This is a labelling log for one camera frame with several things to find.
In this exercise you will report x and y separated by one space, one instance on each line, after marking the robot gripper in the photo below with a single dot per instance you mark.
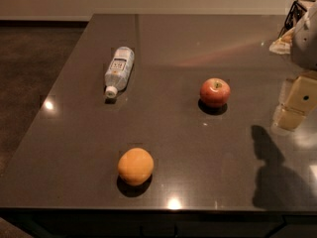
305 44

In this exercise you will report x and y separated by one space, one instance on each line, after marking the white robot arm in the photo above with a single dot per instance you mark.
298 39

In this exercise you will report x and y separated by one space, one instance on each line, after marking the crumpled plastic bag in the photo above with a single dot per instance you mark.
282 45

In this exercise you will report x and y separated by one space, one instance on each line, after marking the red apple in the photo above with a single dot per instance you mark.
215 92

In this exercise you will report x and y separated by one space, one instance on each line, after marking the orange fruit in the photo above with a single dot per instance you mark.
135 166

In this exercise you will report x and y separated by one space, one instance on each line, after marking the clear plastic water bottle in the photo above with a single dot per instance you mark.
118 73

